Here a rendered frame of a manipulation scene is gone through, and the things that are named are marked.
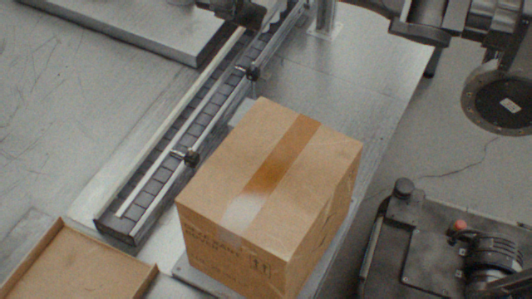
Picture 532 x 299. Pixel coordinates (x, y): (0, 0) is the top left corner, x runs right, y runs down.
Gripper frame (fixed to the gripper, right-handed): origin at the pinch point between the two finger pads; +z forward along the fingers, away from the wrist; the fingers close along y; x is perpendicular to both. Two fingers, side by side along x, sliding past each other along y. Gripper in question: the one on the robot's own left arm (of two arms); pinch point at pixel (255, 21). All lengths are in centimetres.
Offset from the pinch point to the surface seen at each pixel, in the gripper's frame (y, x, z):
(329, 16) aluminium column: -16.5, -9.6, 11.7
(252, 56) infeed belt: -3.0, 9.4, -0.6
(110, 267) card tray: -3, 66, -40
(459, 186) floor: -73, 25, 99
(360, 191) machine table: -45, 32, -13
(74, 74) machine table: 40, 32, -12
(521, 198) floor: -97, 21, 103
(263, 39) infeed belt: -2.8, 3.7, 4.2
